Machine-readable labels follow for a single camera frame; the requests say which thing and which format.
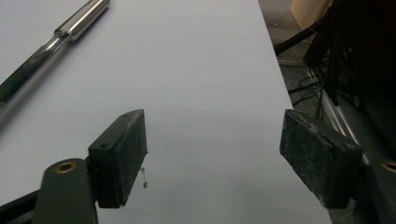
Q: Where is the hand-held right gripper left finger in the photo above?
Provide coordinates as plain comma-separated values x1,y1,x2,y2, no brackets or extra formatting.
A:
88,108,149,209

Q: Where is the silver metal rod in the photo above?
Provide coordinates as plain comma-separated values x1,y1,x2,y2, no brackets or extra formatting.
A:
0,0,111,125

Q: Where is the wooden board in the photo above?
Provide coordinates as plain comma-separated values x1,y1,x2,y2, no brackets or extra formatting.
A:
289,0,333,32

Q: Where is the aluminium floor rail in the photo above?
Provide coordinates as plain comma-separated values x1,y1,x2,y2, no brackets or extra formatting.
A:
306,66,372,166

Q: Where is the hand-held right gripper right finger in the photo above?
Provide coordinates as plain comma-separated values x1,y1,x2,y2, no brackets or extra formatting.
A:
279,108,364,210

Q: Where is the black stand leg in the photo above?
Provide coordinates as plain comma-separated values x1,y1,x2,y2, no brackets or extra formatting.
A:
274,26,321,56

